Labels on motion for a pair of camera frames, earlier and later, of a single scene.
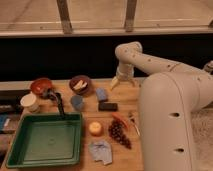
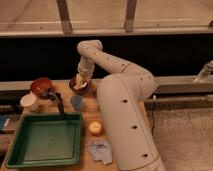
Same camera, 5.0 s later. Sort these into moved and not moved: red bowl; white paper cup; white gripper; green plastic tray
Moved: white gripper
Not moved: red bowl; white paper cup; green plastic tray
